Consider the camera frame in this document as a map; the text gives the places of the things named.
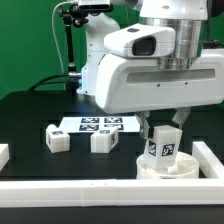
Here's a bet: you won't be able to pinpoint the camera on mount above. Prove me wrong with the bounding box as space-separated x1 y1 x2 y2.
78 0 113 12

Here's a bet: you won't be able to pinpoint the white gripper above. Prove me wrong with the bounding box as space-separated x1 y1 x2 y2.
95 53 224 139

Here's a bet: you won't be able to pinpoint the black cables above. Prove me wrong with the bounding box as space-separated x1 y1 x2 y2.
28 73 72 92

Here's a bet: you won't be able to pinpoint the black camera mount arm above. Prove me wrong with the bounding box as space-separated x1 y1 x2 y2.
58 3 101 94

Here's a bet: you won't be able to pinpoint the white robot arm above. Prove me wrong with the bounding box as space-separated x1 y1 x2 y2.
78 0 224 139

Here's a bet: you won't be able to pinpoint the white cable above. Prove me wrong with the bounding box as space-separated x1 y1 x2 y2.
51 0 78 92

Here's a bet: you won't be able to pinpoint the white marker sheet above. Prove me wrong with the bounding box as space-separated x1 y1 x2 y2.
59 116 139 133

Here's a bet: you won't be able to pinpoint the white U-shaped fence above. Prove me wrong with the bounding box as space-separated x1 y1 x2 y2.
0 141 224 208

